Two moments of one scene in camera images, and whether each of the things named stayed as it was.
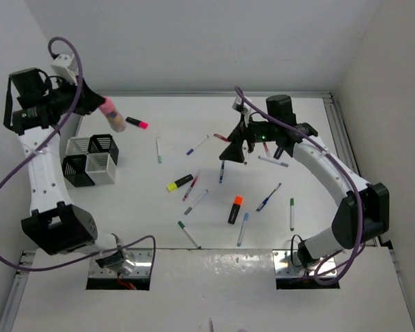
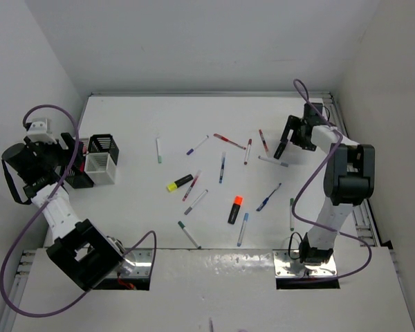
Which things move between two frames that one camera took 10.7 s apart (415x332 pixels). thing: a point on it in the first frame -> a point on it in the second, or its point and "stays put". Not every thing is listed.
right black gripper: x=234 y=151 -> x=293 y=122
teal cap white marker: x=182 y=225 stays put
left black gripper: x=88 y=102 -> x=65 y=154
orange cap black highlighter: x=238 y=200 stays put
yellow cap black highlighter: x=173 y=186 stays put
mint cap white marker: x=160 y=158 stays put
